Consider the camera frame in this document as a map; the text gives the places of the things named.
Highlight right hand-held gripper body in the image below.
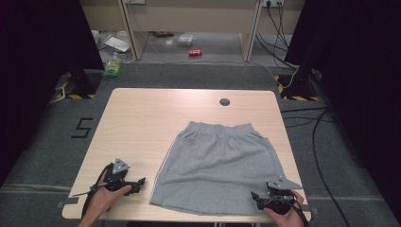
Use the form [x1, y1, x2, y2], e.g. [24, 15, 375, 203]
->
[266, 175, 303, 216]

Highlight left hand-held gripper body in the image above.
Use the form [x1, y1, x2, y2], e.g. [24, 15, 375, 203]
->
[103, 158, 135, 193]

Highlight grey shorts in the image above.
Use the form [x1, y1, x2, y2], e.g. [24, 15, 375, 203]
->
[149, 120, 303, 218]

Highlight person's right hand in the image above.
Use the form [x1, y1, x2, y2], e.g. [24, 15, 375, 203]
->
[264, 189, 308, 227]

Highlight person's left hand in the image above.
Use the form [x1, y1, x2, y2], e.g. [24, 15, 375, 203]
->
[84, 178, 132, 219]

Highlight grey tape strip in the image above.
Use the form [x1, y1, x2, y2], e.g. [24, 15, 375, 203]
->
[56, 197, 80, 209]
[302, 203, 320, 216]

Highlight black stand base striped tape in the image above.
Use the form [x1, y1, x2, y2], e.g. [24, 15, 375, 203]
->
[54, 69, 102, 100]
[273, 73, 320, 102]

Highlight green packet on floor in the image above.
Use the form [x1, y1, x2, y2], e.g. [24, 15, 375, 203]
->
[100, 51, 123, 79]

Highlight white paper sheet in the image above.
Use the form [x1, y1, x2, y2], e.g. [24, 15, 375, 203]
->
[103, 35, 131, 53]

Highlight black curtain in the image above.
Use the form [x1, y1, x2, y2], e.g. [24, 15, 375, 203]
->
[284, 0, 401, 218]
[0, 0, 105, 187]

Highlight clear plastic container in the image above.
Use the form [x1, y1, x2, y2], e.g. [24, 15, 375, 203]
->
[177, 33, 196, 48]

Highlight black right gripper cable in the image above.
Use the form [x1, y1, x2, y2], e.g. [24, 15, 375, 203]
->
[291, 199, 310, 227]

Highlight long black floor cable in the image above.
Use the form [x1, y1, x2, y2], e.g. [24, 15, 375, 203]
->
[311, 108, 352, 227]

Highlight black floor cables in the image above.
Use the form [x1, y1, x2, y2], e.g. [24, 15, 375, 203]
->
[280, 106, 336, 129]

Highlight white cable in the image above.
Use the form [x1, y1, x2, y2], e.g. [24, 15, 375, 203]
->
[251, 61, 299, 90]

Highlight bundle of black cables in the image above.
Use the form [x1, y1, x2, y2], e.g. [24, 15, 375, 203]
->
[254, 2, 300, 71]

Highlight white wall socket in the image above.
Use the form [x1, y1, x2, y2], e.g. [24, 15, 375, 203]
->
[261, 0, 285, 9]

